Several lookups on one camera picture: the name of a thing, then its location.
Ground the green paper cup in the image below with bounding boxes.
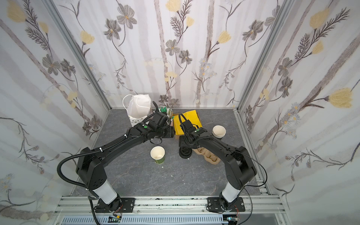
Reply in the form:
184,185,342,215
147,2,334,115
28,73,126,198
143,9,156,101
150,146,165,164

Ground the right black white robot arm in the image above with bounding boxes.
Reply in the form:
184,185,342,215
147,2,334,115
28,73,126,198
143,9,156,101
179,127,259,211

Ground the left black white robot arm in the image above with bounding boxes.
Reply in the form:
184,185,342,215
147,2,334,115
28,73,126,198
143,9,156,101
57,122,175,213

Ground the black cup lid stack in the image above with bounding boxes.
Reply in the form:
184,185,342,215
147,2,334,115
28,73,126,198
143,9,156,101
179,147,193,159

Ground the green white straws bundle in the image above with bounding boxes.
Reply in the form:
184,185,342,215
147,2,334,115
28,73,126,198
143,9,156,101
158,106,173,118

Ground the yellow napkins stack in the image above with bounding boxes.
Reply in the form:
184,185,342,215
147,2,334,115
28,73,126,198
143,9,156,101
172,110,202,136

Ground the brown pulp cup carrier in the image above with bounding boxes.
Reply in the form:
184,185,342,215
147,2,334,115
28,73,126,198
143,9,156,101
193,147,221,165

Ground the black paper cup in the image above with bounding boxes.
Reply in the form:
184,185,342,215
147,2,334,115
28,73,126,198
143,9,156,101
212,125,227,140

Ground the white patterned paper bag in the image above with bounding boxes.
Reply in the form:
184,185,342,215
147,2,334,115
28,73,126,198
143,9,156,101
122,94,152,126

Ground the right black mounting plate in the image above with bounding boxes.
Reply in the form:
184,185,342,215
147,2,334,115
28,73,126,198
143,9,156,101
206,197,246,213

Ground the black mounting plate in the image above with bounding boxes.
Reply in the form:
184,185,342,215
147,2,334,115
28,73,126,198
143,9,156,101
95,197,135,213
206,197,246,213

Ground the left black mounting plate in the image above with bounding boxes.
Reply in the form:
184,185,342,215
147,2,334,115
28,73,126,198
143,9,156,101
95,197,135,213

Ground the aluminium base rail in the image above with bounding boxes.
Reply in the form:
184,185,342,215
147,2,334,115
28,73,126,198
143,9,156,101
53,195,291,225

